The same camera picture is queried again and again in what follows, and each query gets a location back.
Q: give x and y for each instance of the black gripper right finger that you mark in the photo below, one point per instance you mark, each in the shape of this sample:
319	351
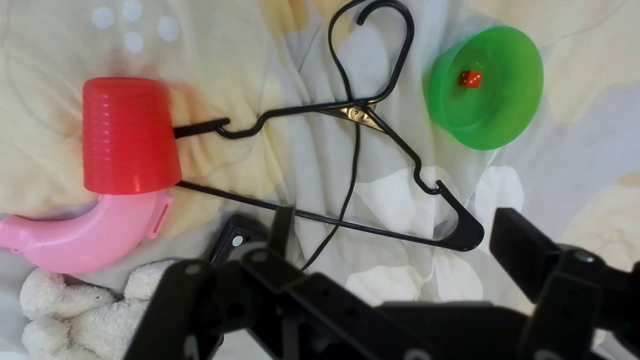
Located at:
567	293

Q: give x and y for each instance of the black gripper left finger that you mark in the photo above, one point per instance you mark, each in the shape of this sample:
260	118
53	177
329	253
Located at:
292	313

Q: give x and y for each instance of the white fluffy towel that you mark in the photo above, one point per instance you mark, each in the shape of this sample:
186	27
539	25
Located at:
73	320

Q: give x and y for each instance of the green plastic hamster wheel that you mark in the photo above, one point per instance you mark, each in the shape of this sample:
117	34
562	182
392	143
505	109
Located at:
492	101

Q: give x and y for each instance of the pink curved plastic tube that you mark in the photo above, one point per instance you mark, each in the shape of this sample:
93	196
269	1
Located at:
93	237

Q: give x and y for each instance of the red plastic cup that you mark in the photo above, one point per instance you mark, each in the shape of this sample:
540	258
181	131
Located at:
131	132

